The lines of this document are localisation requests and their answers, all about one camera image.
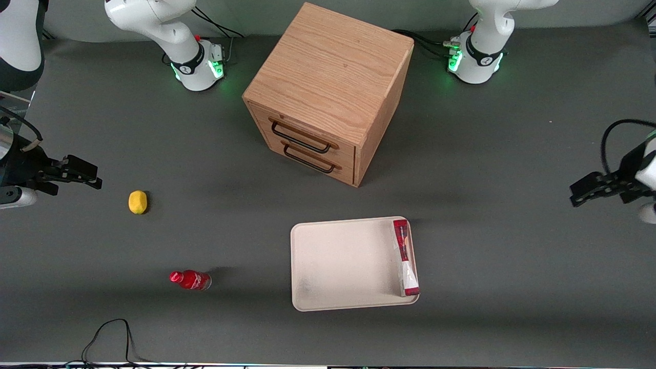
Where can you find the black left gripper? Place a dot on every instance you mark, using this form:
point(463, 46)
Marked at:
point(626, 173)

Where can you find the yellow lemon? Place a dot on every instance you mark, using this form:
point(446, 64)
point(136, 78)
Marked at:
point(137, 202)

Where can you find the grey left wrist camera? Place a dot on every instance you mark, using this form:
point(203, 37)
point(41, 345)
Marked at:
point(649, 212)

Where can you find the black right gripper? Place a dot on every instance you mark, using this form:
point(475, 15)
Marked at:
point(26, 164)

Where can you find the cream plastic tray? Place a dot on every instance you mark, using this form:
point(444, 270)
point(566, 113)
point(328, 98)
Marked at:
point(343, 264)

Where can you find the wooden drawer front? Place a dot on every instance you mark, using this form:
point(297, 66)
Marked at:
point(338, 171)
point(312, 130)

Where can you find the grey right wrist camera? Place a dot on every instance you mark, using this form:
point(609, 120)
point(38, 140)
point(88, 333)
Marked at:
point(15, 197)

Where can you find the red soda bottle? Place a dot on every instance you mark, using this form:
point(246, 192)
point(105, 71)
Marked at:
point(192, 280)

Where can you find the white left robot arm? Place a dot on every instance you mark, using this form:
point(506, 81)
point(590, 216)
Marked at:
point(487, 31)

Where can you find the wooden drawer cabinet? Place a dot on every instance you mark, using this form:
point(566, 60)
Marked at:
point(333, 66)

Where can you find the red cookie box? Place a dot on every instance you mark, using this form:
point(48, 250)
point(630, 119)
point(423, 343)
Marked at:
point(405, 256)

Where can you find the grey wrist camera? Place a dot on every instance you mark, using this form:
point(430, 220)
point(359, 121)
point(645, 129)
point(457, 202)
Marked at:
point(649, 212)
point(15, 197)

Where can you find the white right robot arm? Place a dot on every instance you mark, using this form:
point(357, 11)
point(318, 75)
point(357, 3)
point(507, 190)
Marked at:
point(154, 20)

